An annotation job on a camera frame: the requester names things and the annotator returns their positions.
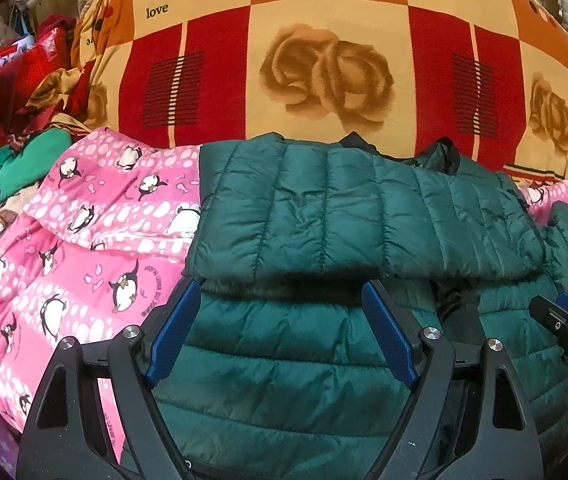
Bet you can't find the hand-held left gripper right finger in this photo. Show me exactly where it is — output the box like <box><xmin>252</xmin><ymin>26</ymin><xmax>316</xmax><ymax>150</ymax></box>
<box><xmin>361</xmin><ymin>280</ymin><xmax>544</xmax><ymax>480</ymax></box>

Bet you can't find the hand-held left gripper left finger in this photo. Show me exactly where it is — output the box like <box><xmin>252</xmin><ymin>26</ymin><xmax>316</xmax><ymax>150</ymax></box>
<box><xmin>16</xmin><ymin>278</ymin><xmax>203</xmax><ymax>480</ymax></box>

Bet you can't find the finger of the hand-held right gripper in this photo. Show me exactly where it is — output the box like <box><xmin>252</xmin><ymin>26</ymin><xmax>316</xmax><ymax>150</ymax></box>
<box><xmin>528</xmin><ymin>292</ymin><xmax>568</xmax><ymax>346</ymax></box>

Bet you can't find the dark green puffer jacket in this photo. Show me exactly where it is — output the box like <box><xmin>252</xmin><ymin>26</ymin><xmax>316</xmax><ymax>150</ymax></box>
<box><xmin>120</xmin><ymin>132</ymin><xmax>568</xmax><ymax>480</ymax></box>

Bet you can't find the pink penguin print quilt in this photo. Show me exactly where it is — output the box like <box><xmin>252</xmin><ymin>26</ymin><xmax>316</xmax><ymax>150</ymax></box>
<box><xmin>0</xmin><ymin>127</ymin><xmax>568</xmax><ymax>441</ymax></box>

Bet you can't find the bright green garment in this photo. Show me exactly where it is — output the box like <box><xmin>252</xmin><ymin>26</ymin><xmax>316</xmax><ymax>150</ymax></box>
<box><xmin>0</xmin><ymin>127</ymin><xmax>81</xmax><ymax>233</ymax></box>

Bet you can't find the checkered rose print blanket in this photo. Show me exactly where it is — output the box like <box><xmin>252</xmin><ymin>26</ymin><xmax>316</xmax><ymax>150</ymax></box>
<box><xmin>71</xmin><ymin>0</ymin><xmax>568</xmax><ymax>183</ymax></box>

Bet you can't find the red patterned bag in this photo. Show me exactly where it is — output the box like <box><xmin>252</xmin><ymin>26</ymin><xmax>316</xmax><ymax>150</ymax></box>
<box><xmin>0</xmin><ymin>27</ymin><xmax>72</xmax><ymax>111</ymax></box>

